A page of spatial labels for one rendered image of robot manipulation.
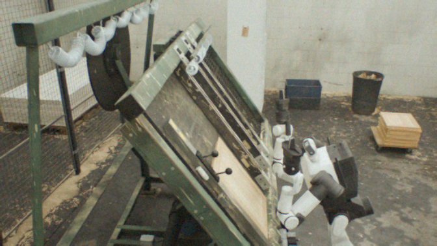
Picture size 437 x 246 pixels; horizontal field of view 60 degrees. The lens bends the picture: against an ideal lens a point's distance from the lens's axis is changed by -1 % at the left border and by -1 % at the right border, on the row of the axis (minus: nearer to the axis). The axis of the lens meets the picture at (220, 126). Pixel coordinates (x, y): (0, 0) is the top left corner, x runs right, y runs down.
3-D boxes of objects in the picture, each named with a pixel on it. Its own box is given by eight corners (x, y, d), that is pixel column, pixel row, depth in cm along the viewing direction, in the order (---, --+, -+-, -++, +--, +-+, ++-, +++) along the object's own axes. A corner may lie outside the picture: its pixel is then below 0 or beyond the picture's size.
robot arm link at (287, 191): (283, 170, 197) (279, 192, 202) (299, 176, 192) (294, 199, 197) (289, 166, 202) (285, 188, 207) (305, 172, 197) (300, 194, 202)
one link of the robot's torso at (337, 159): (356, 176, 248) (341, 129, 236) (370, 207, 217) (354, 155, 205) (311, 189, 255) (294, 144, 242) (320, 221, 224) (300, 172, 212)
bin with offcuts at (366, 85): (381, 117, 635) (387, 79, 609) (349, 114, 643) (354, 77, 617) (375, 106, 682) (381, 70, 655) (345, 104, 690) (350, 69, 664)
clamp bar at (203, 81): (263, 171, 302) (289, 157, 295) (170, 47, 268) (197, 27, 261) (262, 165, 311) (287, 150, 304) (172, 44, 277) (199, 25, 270)
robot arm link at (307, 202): (285, 220, 219) (313, 192, 216) (295, 235, 208) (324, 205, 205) (273, 211, 214) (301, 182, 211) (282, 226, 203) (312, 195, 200)
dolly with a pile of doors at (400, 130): (416, 155, 511) (423, 128, 495) (375, 152, 520) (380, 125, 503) (404, 136, 567) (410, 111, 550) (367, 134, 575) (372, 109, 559)
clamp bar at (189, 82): (263, 192, 276) (292, 176, 269) (160, 57, 242) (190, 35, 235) (263, 184, 285) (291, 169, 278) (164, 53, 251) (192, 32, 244)
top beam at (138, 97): (128, 123, 165) (145, 111, 162) (113, 105, 162) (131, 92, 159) (197, 31, 366) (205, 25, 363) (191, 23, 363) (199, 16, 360)
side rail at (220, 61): (255, 126, 392) (264, 120, 389) (190, 36, 360) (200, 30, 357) (255, 123, 399) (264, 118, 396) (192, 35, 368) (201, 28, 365)
